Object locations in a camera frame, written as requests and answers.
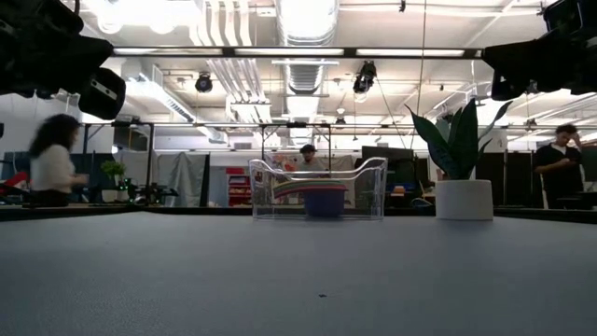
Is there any black background monitor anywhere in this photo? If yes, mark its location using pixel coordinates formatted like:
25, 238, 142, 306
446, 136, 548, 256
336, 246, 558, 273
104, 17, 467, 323
361, 146, 416, 188

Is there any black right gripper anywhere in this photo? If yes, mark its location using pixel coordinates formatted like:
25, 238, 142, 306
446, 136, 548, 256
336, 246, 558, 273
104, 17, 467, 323
481, 27, 597, 102

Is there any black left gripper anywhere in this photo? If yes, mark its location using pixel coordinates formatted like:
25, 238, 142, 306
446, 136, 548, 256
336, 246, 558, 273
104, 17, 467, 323
0, 0, 127, 121

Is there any black overhead camera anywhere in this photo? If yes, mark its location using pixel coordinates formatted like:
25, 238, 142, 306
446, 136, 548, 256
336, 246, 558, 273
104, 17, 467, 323
353, 60, 378, 94

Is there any silver ventilation duct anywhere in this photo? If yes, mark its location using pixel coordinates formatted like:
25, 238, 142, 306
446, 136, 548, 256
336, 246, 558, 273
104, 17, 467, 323
274, 0, 341, 94

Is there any black overhead frame bar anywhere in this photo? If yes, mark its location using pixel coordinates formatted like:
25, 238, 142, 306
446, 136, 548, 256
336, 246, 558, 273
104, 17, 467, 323
111, 45, 484, 61

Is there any clear plastic basket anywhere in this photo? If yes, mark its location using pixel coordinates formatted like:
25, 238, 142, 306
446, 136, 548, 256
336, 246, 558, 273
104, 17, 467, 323
248, 156, 389, 221

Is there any blue grey table mat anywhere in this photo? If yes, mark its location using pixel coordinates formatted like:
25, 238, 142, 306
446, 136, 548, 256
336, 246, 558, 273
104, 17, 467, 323
0, 212, 597, 336

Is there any black partition panel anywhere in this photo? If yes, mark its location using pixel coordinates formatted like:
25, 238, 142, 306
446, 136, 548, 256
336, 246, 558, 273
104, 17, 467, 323
475, 151, 537, 209

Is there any person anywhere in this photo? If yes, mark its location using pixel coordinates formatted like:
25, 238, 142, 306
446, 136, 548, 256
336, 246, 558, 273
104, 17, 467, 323
534, 123, 584, 210
296, 143, 330, 174
28, 114, 90, 209

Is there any snake plant in white pot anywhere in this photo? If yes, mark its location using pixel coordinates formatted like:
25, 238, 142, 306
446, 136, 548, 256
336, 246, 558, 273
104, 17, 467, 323
404, 97, 514, 221

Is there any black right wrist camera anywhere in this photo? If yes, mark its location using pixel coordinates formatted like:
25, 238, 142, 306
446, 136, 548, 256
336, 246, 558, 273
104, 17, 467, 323
542, 0, 587, 35

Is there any red shelf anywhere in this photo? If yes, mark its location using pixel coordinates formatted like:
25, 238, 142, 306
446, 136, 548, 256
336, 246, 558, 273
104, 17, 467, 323
226, 166, 253, 207

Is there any black background workstation frame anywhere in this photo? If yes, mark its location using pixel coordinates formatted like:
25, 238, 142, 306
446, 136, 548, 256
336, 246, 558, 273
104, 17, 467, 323
81, 120, 156, 206

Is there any small background potted plant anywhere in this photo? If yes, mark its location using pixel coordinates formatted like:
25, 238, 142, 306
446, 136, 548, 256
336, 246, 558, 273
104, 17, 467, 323
100, 160, 128, 203

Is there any grey hanging tarp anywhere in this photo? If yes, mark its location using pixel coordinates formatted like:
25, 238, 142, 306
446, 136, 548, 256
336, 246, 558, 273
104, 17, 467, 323
156, 151, 211, 208

